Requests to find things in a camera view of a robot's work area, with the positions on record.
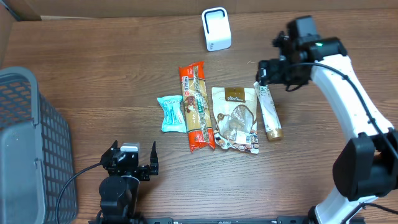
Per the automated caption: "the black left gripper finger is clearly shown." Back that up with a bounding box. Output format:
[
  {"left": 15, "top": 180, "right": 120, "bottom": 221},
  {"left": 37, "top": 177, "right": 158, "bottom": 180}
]
[
  {"left": 100, "top": 140, "right": 118, "bottom": 162},
  {"left": 150, "top": 141, "right": 159, "bottom": 175}
]

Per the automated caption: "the teal snack packet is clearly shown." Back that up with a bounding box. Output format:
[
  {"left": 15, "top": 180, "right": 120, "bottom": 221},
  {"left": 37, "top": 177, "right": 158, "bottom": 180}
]
[{"left": 157, "top": 95, "right": 187, "bottom": 133}]

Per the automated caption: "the orange spaghetti packet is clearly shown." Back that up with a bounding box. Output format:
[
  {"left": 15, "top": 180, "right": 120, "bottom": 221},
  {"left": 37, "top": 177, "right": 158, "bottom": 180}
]
[{"left": 179, "top": 61, "right": 216, "bottom": 152}]

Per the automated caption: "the white cream tube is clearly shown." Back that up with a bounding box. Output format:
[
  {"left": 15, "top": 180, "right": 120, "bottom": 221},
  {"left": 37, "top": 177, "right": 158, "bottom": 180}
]
[{"left": 254, "top": 82, "right": 284, "bottom": 141}]

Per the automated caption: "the grey plastic basket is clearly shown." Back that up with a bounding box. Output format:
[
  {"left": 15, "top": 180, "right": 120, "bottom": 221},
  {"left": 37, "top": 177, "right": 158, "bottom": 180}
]
[{"left": 1, "top": 67, "right": 78, "bottom": 223}]

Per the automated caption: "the brown white nut pouch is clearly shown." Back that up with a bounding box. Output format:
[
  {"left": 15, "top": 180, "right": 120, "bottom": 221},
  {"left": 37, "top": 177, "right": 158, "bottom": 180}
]
[{"left": 211, "top": 87, "right": 259, "bottom": 154}]

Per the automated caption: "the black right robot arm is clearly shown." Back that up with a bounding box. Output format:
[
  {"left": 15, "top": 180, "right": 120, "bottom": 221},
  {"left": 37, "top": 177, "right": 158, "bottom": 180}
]
[{"left": 256, "top": 32, "right": 397, "bottom": 223}]

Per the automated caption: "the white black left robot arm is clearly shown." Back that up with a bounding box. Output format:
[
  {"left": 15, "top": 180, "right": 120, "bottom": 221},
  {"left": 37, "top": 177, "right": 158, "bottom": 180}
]
[{"left": 91, "top": 141, "right": 159, "bottom": 224}]

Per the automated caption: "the white barcode scanner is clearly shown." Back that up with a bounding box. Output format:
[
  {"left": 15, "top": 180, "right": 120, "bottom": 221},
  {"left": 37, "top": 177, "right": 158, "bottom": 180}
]
[{"left": 201, "top": 7, "right": 232, "bottom": 52}]

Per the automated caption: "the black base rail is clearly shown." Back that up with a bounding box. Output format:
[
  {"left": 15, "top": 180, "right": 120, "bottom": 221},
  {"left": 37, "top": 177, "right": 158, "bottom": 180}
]
[{"left": 88, "top": 214, "right": 366, "bottom": 224}]

